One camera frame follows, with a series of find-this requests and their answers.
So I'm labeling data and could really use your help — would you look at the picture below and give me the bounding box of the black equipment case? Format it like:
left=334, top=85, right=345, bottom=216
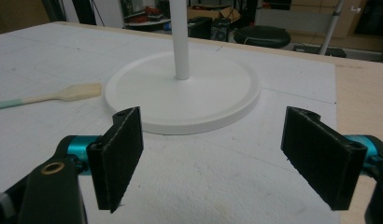
left=187, top=16, right=213, bottom=40

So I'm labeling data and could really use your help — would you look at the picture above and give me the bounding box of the black round stool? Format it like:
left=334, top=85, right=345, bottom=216
left=234, top=25, right=291, bottom=49

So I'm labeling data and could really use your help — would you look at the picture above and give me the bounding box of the cardboard box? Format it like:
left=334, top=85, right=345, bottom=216
left=187, top=6, right=241, bottom=23

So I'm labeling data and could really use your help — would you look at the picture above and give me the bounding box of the metal stand pole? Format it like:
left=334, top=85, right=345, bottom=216
left=319, top=0, right=346, bottom=56

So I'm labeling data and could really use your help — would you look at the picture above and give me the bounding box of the white stand with round base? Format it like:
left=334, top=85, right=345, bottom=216
left=104, top=0, right=262, bottom=135

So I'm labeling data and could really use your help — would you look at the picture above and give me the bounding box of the wooden spatula with green handle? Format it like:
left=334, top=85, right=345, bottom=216
left=0, top=82, right=103, bottom=111

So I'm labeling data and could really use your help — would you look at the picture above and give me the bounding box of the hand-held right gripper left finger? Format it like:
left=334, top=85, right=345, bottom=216
left=86, top=105, right=145, bottom=215

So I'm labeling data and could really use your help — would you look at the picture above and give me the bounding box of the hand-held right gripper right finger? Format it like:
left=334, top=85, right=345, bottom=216
left=280, top=105, right=368, bottom=212

